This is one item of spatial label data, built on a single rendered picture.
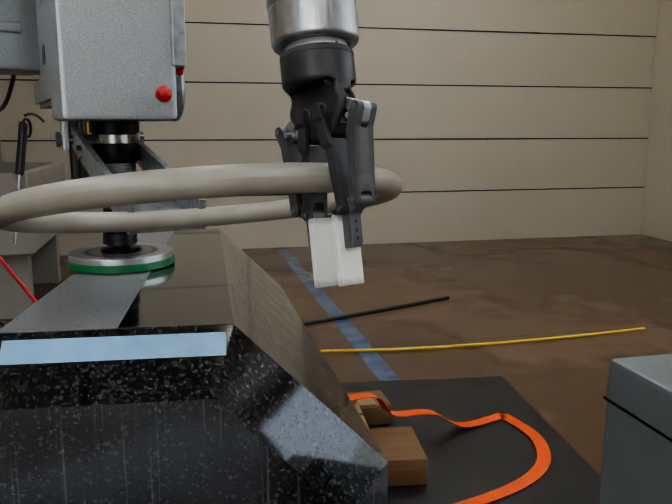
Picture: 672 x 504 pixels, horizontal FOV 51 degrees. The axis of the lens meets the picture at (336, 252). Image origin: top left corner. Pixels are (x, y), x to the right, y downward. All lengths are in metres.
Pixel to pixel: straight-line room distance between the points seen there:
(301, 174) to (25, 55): 1.46
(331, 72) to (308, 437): 0.58
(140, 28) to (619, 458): 1.11
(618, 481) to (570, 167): 6.47
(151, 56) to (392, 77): 5.33
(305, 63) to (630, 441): 0.66
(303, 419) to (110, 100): 0.72
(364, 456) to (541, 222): 6.32
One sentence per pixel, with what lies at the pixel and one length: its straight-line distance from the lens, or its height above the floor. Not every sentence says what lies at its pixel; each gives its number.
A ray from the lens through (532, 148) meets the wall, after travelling 7.23.
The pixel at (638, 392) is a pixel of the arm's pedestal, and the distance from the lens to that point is 1.01.
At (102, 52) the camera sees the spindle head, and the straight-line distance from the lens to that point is 1.43.
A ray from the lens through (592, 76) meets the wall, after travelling 7.54.
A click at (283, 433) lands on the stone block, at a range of 1.05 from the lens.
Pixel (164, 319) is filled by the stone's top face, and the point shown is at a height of 0.83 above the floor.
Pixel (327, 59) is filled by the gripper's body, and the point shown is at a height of 1.18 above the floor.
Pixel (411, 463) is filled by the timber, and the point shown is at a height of 0.09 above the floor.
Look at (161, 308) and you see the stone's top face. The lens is 1.16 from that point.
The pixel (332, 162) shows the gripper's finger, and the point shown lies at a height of 1.08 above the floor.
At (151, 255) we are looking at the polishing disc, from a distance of 1.47.
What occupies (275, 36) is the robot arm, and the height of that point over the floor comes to 1.20.
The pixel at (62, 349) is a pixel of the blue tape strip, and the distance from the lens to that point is 1.07.
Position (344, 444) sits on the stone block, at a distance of 1.12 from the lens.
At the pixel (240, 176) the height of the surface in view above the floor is 1.07.
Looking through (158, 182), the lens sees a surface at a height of 1.07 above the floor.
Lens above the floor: 1.12
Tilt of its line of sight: 10 degrees down
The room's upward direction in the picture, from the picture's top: straight up
